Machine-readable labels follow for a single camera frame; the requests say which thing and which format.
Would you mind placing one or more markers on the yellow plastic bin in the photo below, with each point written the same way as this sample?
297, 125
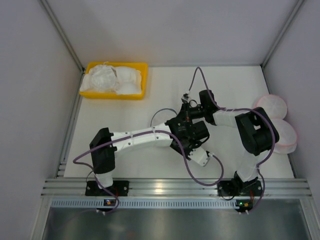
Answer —
141, 66

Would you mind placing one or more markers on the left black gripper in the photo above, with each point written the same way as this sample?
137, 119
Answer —
188, 145

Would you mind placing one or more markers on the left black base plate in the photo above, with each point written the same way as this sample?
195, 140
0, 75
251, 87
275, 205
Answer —
120, 188

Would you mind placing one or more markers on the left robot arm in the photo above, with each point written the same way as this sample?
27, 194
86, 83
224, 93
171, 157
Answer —
130, 140

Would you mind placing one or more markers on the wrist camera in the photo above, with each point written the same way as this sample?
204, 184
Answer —
200, 156
186, 97

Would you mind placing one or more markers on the upper pink-trimmed laundry bag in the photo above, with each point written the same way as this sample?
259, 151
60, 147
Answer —
274, 106

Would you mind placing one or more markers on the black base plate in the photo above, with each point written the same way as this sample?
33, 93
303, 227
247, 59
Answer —
237, 188
120, 188

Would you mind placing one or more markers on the lower pink-trimmed laundry bag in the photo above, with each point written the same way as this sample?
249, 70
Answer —
288, 138

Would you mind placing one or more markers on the right aluminium frame post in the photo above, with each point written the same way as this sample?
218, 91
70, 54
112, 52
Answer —
288, 21

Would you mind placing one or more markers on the slotted white cable duct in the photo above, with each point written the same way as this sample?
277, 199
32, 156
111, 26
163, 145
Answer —
150, 203

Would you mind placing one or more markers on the left aluminium frame post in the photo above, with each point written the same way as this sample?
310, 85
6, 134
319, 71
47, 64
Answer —
61, 33

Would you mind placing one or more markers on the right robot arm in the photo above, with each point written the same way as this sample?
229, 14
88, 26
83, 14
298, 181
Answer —
257, 133

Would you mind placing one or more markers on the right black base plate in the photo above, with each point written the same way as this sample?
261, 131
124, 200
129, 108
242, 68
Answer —
237, 188

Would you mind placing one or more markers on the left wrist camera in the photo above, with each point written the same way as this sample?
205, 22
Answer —
200, 156

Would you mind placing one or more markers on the clear mesh laundry bag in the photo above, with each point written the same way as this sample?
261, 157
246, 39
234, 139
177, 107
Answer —
162, 115

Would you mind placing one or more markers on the pink-trimmed laundry bag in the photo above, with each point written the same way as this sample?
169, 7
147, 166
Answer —
274, 106
288, 138

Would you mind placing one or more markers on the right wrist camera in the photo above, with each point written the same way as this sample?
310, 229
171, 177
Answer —
186, 97

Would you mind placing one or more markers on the aluminium frame post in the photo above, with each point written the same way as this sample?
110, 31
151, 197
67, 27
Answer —
61, 33
288, 21

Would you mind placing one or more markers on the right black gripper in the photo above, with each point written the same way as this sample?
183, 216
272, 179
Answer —
186, 110

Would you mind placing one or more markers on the aluminium front rail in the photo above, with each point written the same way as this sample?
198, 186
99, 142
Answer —
275, 188

